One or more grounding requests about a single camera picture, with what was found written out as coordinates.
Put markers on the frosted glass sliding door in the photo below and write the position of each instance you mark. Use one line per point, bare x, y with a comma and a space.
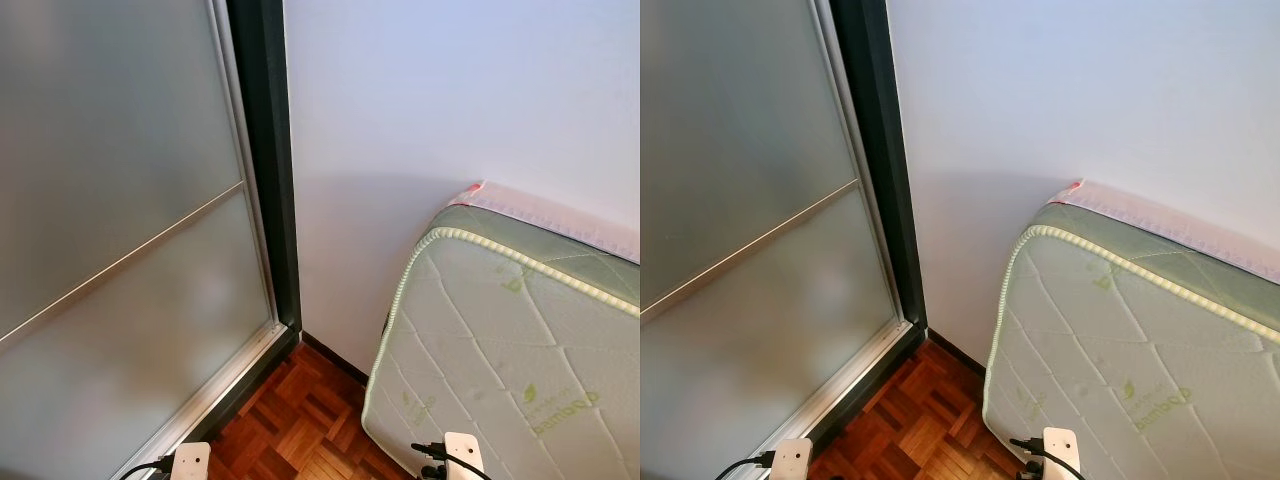
740, 150
100, 150

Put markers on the white quilted mattress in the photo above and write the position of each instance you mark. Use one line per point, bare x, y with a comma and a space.
1130, 340
500, 340

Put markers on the pink white plastic sheet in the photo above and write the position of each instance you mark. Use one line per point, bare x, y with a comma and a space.
1170, 222
560, 222

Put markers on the dark door frame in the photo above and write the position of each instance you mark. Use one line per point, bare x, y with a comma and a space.
870, 150
262, 150

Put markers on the dark wooden skirting board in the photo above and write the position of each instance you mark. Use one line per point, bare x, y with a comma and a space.
955, 350
335, 358

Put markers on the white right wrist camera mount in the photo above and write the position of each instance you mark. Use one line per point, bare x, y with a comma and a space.
1062, 448
462, 450

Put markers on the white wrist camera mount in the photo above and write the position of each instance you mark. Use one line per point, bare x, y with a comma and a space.
462, 450
190, 462
792, 460
1062, 448

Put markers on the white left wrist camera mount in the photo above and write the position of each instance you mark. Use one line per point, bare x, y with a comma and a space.
190, 462
792, 460

